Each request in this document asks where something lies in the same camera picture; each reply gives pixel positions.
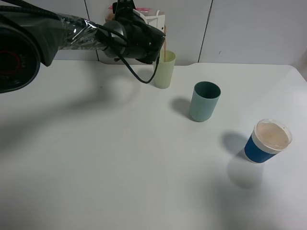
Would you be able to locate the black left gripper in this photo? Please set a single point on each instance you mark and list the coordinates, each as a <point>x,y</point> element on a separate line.
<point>144,49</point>

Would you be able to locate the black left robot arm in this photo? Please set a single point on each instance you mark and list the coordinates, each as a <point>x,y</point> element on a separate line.
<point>31,36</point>

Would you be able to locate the pale yellow plastic cup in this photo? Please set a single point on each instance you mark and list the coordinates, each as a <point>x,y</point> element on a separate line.
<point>163,75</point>

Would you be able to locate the teal plastic cup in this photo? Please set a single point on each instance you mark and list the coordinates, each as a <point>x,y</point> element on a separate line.
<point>204,99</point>

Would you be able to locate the blue sleeved glass cup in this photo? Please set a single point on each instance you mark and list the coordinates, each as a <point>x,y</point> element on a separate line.
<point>268,138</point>

